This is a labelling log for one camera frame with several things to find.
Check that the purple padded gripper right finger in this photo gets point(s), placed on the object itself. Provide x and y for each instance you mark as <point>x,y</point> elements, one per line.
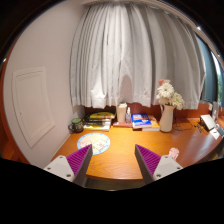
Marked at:
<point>154,167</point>

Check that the stack of books with yellow cover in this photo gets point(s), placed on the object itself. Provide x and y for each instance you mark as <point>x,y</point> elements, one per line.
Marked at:
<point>99,121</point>

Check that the white tissue box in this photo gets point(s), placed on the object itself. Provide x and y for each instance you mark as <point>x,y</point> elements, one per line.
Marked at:
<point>121,112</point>

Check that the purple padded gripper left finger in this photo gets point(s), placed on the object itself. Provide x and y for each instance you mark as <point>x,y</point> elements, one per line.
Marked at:
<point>73,167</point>

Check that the round cartoon mouse pad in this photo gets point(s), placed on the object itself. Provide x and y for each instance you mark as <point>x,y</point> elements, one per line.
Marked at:
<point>100,142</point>

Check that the white and pink flowers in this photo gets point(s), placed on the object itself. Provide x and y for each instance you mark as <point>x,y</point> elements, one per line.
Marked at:
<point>166,95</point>

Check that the orange book under blue book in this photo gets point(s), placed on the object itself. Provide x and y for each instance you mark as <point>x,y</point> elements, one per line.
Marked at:
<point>154,124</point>

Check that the white tablet on stand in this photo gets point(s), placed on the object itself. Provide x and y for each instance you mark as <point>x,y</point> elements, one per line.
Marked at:
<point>207,121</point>

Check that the pink computer mouse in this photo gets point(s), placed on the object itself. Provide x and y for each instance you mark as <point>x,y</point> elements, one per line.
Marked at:
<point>174,153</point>

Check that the clear sanitizer bottle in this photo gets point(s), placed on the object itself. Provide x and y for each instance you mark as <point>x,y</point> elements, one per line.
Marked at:
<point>128,115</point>

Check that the white pleated curtain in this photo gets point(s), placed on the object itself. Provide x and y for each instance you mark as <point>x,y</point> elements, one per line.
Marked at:
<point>121,50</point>

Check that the white ceramic pitcher vase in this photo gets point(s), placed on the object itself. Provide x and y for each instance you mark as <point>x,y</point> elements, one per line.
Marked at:
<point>166,121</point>

